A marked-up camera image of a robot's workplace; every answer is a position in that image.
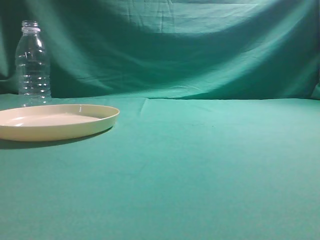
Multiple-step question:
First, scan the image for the cream plastic plate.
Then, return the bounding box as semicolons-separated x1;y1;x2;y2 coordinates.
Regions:
0;104;120;142

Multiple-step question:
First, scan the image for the green table cloth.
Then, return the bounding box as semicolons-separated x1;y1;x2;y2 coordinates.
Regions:
0;97;320;240

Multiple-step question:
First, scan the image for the green cloth backdrop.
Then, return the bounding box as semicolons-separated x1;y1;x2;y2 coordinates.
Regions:
0;0;320;100

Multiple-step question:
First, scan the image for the clear plastic bottle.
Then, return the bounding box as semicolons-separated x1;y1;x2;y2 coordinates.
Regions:
15;20;52;107

